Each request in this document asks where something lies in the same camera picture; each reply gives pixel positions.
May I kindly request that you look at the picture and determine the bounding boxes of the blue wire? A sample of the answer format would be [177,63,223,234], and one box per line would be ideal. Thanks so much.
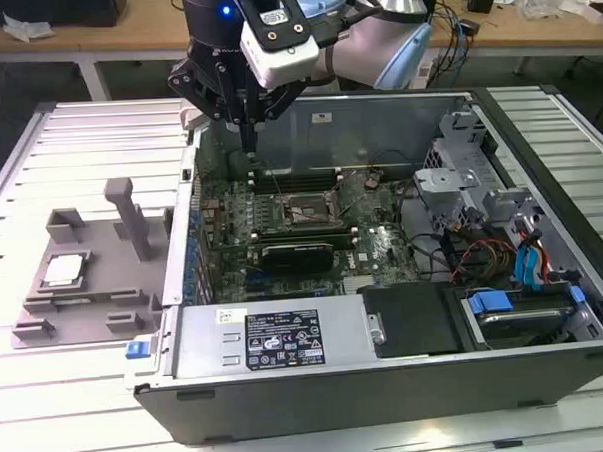
[512,245,534,292]
[526,242,550,292]

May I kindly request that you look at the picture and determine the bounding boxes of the black open PC case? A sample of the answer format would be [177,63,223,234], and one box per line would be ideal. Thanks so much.
[110,77,603,449]

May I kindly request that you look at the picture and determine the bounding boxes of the grey case latch handle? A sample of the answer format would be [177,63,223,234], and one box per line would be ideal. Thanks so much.
[179,105,208,137]

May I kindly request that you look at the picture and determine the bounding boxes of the blue expansion slot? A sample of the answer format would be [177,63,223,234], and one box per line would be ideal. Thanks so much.
[244,271,285,290]

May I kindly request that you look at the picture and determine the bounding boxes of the silver power supply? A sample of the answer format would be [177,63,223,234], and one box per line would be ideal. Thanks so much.
[168,295,378,382]

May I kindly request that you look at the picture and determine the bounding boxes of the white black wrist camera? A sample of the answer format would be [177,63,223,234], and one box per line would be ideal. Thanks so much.
[238,0,322,90]

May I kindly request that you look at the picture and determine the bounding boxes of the red yellow wire bundle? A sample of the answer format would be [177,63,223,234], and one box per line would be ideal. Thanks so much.
[449,236,519,284]

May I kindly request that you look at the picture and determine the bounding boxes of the large black box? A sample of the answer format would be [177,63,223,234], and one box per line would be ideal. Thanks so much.
[0,0,132,33]

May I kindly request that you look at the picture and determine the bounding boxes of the black graphics card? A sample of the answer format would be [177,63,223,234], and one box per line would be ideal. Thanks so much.
[211,233,338,280]

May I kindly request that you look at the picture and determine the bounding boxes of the silver metal drive cage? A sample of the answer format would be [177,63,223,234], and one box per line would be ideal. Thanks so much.
[409,105,551,247]

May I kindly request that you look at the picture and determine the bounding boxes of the black plastic shroud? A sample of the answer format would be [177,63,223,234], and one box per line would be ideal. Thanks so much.
[358,280,462,360]

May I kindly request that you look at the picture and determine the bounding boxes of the silver CPU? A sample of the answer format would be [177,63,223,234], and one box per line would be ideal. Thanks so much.
[41,252,93,288]

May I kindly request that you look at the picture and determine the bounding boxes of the blue plastic latch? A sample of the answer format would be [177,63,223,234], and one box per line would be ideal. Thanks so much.
[123,340,152,360]

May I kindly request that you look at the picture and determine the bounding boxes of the green motherboard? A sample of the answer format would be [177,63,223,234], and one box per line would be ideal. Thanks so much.
[196,165,426,305]

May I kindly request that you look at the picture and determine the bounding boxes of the grey parts rack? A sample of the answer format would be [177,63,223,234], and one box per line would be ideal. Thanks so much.
[3,175,181,352]

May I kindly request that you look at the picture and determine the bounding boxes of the green RAM stick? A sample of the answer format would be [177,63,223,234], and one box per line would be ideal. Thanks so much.
[51,291,139,305]

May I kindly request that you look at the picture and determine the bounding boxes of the clear plastic bags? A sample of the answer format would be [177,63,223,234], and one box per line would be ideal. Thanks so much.
[515,0,582,21]

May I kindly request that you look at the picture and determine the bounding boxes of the hard disk in blue carrier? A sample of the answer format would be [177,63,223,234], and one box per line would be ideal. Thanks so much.
[460,283,588,352]

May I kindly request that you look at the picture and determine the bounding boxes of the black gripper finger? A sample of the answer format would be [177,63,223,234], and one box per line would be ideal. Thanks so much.
[247,80,310,155]
[166,56,252,159]

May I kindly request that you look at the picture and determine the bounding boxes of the white crumpled paper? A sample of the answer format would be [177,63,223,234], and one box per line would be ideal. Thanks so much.
[1,10,55,44]

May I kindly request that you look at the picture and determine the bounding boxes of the wooden desk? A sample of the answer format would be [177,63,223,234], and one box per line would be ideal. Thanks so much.
[0,0,603,106]

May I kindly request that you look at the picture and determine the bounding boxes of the silver chipset heatsink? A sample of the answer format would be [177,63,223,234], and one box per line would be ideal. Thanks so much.
[342,275,376,294]

